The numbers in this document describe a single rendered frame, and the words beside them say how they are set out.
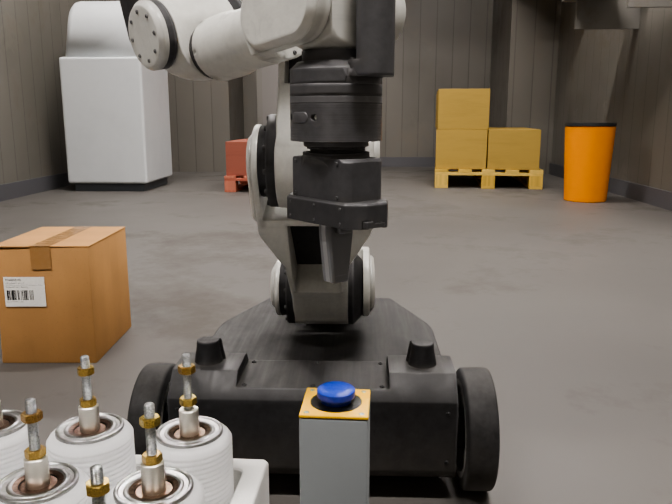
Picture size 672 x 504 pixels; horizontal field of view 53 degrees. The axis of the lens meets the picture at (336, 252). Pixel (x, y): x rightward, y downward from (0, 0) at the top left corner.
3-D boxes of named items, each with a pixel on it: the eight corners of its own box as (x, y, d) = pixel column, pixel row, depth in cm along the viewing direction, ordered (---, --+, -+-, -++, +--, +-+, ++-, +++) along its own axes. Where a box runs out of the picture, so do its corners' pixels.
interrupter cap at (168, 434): (216, 416, 81) (216, 411, 81) (228, 444, 74) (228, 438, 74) (153, 426, 79) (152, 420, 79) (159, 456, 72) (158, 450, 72)
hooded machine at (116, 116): (104, 182, 637) (92, 10, 606) (174, 182, 635) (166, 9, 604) (68, 191, 558) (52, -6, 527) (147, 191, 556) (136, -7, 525)
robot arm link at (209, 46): (243, 72, 68) (156, 97, 82) (318, 59, 74) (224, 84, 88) (217, -38, 65) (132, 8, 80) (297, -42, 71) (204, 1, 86)
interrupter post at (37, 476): (19, 489, 65) (16, 458, 65) (40, 478, 68) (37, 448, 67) (36, 495, 64) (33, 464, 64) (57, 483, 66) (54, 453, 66)
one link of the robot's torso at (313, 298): (279, 277, 141) (250, 101, 103) (373, 278, 141) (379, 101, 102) (272, 341, 132) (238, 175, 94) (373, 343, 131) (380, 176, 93)
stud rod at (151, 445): (154, 480, 64) (150, 406, 63) (145, 478, 64) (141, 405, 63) (160, 474, 65) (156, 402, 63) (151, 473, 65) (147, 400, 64)
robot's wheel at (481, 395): (448, 452, 123) (452, 350, 119) (476, 453, 123) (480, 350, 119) (465, 516, 104) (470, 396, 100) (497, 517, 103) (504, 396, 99)
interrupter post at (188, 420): (198, 429, 78) (197, 402, 78) (201, 438, 76) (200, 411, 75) (177, 432, 77) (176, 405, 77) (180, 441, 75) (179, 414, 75)
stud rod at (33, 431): (29, 471, 66) (22, 399, 64) (39, 467, 66) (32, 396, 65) (34, 474, 65) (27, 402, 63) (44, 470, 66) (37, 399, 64)
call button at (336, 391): (319, 397, 72) (318, 379, 72) (356, 398, 72) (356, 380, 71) (315, 413, 68) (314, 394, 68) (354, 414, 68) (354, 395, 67)
